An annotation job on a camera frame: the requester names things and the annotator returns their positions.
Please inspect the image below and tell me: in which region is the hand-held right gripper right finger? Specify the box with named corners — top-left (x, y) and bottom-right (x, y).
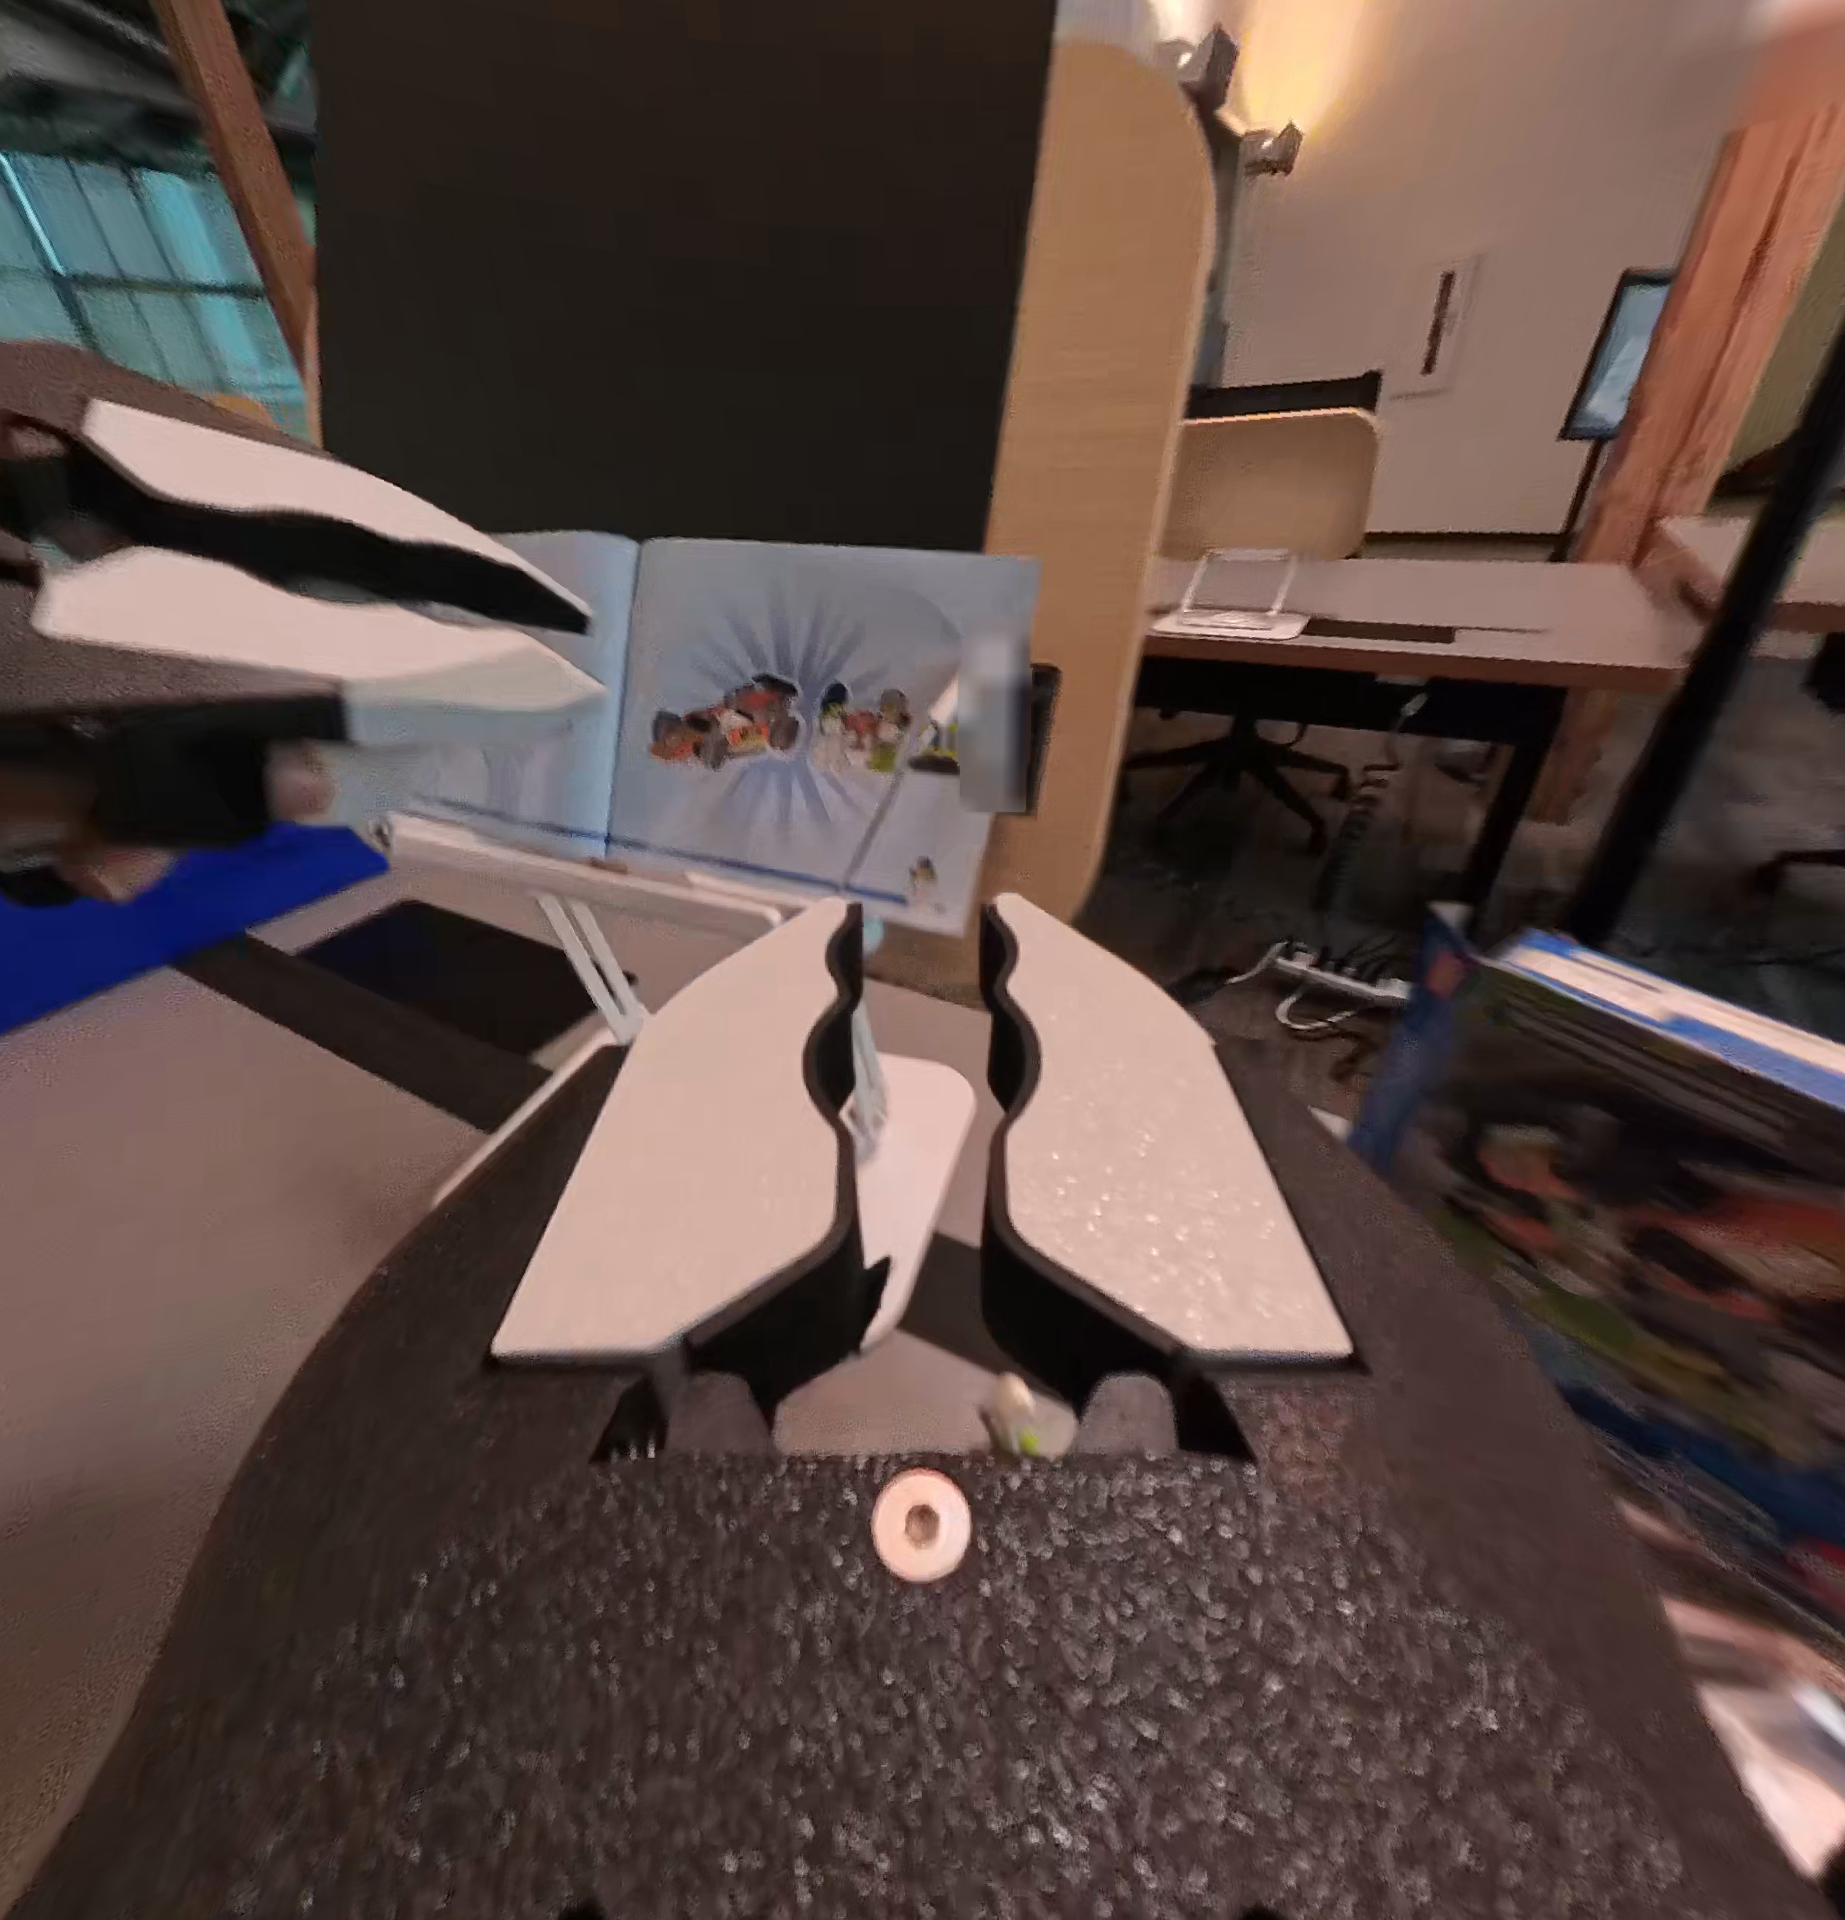
top-left (984, 895), bottom-right (1358, 1376)

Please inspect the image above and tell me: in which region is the small wooden desk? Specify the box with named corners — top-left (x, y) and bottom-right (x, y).
top-left (1142, 550), bottom-right (1734, 901)

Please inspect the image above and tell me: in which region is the tan chair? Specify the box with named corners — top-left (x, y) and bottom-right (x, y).
top-left (1164, 404), bottom-right (1380, 564)

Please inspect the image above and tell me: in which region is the small wall monitor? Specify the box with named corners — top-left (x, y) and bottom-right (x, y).
top-left (1563, 269), bottom-right (1681, 446)

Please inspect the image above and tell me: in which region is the black pole stand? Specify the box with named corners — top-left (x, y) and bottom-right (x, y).
top-left (1569, 239), bottom-right (1845, 947)

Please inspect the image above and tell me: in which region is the white power strip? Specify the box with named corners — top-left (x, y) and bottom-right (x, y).
top-left (1261, 940), bottom-right (1418, 1006)

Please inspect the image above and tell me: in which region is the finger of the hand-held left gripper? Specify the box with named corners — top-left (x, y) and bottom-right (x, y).
top-left (48, 401), bottom-right (593, 639)
top-left (31, 554), bottom-right (608, 752)

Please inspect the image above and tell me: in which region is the small white desk stand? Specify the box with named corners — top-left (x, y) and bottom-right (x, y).
top-left (1164, 547), bottom-right (1314, 640)

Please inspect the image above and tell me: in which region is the blue lego set box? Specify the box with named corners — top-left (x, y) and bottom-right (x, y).
top-left (1352, 899), bottom-right (1845, 1637)

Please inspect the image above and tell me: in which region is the blue plastic bin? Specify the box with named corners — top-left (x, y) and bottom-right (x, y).
top-left (0, 824), bottom-right (390, 1052)

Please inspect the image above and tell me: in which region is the wooden support post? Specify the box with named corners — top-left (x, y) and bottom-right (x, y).
top-left (1584, 90), bottom-right (1845, 572)

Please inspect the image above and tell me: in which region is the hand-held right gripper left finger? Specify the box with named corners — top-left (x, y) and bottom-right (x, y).
top-left (492, 899), bottom-right (879, 1373)

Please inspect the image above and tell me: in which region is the white booklet stand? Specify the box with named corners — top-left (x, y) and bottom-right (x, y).
top-left (383, 809), bottom-right (984, 1352)

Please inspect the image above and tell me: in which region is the lego instruction booklet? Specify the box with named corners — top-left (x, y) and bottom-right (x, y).
top-left (413, 536), bottom-right (1043, 901)

